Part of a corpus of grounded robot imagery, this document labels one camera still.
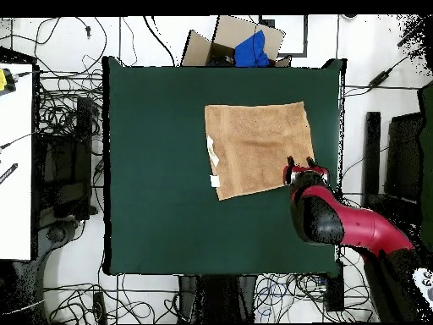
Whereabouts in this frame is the tan terry towel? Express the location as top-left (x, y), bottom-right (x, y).
top-left (203, 101), bottom-right (315, 201)

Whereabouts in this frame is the black flat strip tool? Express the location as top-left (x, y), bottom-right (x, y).
top-left (0, 162), bottom-right (19, 185)

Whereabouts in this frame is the black upright bar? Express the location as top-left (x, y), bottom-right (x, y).
top-left (361, 111), bottom-right (382, 208)

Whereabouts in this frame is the black power adapter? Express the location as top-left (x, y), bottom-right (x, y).
top-left (368, 70), bottom-right (390, 88)

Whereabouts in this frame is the blue garment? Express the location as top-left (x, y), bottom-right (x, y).
top-left (233, 30), bottom-right (271, 68)

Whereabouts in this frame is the dark green fabric piece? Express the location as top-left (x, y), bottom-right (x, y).
top-left (416, 80), bottom-right (433, 245)

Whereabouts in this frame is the black floor box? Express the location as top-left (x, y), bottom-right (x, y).
top-left (325, 260), bottom-right (345, 312)

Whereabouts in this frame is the open cardboard box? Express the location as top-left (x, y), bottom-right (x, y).
top-left (181, 14), bottom-right (293, 68)

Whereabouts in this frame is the dark green table cloth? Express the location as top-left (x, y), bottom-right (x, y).
top-left (101, 56), bottom-right (346, 276)

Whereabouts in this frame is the black power strip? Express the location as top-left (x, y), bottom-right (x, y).
top-left (92, 291), bottom-right (108, 324)

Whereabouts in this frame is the white desk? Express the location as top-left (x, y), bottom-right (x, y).
top-left (0, 63), bottom-right (34, 261)

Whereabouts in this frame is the yellow and black device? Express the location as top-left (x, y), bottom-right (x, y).
top-left (0, 67), bottom-right (17, 96)

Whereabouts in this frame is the dark square floor frame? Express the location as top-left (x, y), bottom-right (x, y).
top-left (258, 14), bottom-right (309, 58)

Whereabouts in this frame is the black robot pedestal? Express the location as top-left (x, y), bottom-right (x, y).
top-left (178, 274), bottom-right (259, 324)

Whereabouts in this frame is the thick black cable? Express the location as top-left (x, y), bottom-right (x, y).
top-left (142, 14), bottom-right (178, 68)

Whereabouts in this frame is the thin black cable with plug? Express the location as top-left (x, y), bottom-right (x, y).
top-left (33, 16), bottom-right (109, 74)

